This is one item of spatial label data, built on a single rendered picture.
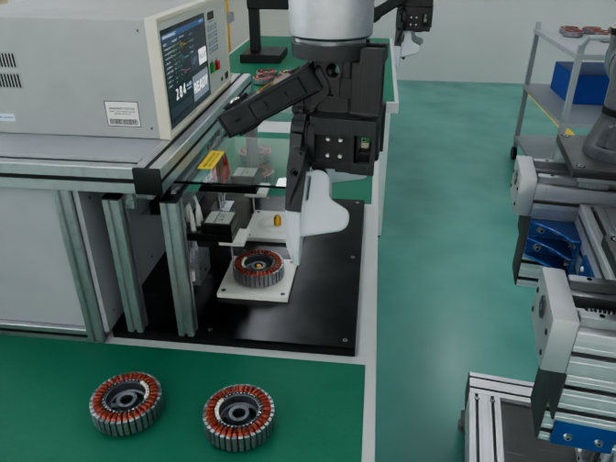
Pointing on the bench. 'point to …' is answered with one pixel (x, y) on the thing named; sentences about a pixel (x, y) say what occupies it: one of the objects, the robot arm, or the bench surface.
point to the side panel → (45, 269)
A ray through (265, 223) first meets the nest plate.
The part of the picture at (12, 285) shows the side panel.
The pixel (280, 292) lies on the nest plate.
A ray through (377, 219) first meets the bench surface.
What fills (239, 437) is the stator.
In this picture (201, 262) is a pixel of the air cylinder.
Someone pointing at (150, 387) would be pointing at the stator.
